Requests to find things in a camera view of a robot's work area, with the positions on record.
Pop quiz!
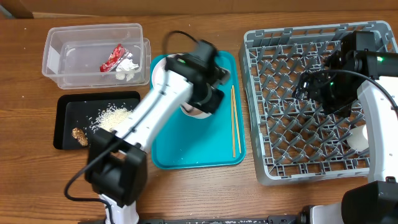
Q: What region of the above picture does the small white rice bowl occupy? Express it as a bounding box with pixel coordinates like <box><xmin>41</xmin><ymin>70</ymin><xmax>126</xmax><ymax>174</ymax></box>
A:
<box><xmin>180</xmin><ymin>103</ymin><xmax>211</xmax><ymax>119</ymax></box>

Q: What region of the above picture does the white cup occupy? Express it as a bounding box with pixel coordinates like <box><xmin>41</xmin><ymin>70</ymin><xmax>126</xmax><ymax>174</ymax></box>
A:
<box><xmin>346</xmin><ymin>124</ymin><xmax>369</xmax><ymax>152</ymax></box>

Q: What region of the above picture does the white napkin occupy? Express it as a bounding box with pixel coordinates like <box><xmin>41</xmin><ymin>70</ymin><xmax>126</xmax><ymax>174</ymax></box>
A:
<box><xmin>116</xmin><ymin>53</ymin><xmax>139</xmax><ymax>82</ymax></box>

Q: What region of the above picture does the red snack wrapper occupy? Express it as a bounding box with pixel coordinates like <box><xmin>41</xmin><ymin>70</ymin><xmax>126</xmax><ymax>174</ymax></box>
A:
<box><xmin>99</xmin><ymin>44</ymin><xmax>128</xmax><ymax>72</ymax></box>

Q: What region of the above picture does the rice pile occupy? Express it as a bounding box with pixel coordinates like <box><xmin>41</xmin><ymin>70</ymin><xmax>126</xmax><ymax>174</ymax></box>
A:
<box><xmin>88</xmin><ymin>105</ymin><xmax>132</xmax><ymax>133</ymax></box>

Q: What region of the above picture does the golden food scrap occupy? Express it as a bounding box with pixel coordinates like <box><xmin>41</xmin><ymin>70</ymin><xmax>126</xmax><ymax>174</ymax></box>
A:
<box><xmin>72</xmin><ymin>128</ymin><xmax>88</xmax><ymax>147</ymax></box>

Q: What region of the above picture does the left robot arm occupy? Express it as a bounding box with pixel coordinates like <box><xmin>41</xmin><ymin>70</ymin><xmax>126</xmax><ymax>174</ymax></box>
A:
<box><xmin>85</xmin><ymin>54</ymin><xmax>229</xmax><ymax>223</ymax></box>

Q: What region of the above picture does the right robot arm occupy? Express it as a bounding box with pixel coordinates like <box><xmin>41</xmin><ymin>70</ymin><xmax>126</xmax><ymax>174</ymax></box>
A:
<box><xmin>292</xmin><ymin>50</ymin><xmax>397</xmax><ymax>223</ymax></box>

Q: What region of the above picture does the grey dishwasher rack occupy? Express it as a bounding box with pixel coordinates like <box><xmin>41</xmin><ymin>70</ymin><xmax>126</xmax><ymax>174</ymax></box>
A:
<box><xmin>239</xmin><ymin>21</ymin><xmax>397</xmax><ymax>185</ymax></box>

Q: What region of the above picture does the right wooden chopstick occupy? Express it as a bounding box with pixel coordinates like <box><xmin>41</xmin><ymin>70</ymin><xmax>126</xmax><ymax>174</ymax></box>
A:
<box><xmin>231</xmin><ymin>85</ymin><xmax>242</xmax><ymax>154</ymax></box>

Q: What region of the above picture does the large white plate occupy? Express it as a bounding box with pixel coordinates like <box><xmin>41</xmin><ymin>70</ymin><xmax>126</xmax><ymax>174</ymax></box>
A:
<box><xmin>150</xmin><ymin>54</ymin><xmax>175</xmax><ymax>94</ymax></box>

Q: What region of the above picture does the teal serving tray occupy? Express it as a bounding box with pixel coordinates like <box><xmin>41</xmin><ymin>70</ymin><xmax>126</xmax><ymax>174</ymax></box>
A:
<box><xmin>151</xmin><ymin>51</ymin><xmax>246</xmax><ymax>169</ymax></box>

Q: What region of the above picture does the clear plastic bin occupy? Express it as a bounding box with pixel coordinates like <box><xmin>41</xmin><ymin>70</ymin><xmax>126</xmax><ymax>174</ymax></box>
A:
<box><xmin>42</xmin><ymin>23</ymin><xmax>151</xmax><ymax>90</ymax></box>

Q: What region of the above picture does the black plastic tray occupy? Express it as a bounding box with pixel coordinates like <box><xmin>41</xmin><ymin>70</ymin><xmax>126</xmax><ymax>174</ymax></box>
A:
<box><xmin>53</xmin><ymin>91</ymin><xmax>141</xmax><ymax>150</ymax></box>

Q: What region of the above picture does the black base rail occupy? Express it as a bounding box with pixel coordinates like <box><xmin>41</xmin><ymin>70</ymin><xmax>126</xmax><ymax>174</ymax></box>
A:
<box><xmin>138</xmin><ymin>215</ymin><xmax>298</xmax><ymax>224</ymax></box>

